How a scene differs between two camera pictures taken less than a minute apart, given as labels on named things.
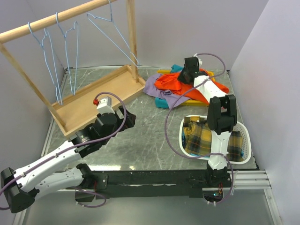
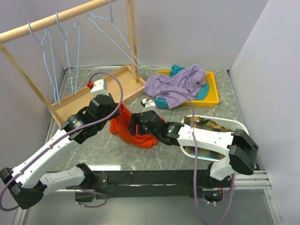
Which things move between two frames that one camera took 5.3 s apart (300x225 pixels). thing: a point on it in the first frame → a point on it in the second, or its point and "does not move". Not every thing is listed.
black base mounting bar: x=173 y=183 does not move
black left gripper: x=120 y=121 → x=114 y=105
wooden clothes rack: x=78 y=110 does not move
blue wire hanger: x=118 y=32 does not move
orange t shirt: x=171 y=81 → x=121 y=124
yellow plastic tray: x=191 y=102 does not move
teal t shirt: x=159 y=102 does not move
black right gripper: x=180 y=78 → x=135 y=120
